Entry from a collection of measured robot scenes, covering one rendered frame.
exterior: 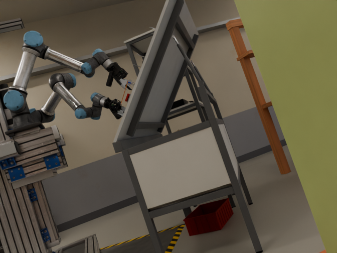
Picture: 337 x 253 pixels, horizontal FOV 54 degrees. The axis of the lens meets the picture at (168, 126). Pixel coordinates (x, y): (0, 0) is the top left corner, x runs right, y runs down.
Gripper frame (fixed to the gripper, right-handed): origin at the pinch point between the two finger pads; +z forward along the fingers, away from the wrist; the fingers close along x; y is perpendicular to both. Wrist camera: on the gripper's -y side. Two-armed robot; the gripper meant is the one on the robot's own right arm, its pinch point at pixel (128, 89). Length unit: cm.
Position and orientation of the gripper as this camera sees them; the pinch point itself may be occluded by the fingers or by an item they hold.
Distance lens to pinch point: 234.5
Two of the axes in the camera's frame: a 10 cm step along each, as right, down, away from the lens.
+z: 6.8, 7.2, -0.9
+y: 6.9, -6.8, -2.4
